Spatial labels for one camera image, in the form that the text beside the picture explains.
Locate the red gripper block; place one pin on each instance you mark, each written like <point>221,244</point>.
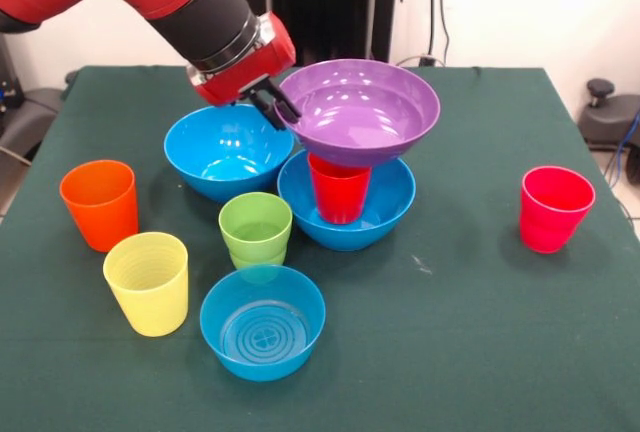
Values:
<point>245,77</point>

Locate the purple plastic bowl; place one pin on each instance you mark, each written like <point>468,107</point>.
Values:
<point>360,112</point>

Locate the red plastic cup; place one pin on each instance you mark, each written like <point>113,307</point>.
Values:
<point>340,197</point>

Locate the large blue plastic bowl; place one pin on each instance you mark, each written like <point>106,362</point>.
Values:
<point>210,152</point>
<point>395,197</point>

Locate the pink plastic cup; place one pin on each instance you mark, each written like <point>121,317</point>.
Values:
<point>552,212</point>

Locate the green plastic cup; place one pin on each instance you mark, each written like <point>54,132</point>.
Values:
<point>250,264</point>
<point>255,227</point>

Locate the orange plastic cup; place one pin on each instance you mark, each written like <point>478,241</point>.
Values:
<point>100,212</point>

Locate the yellow plastic cup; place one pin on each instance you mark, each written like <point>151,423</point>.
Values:
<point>150,297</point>

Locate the dark grey machine foot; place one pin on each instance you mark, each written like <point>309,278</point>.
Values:
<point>30,117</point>
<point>610,117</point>

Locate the small patterned blue bowl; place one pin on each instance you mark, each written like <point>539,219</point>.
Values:
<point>262,367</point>

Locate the dark green tablecloth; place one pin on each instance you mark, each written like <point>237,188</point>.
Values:
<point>450,377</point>

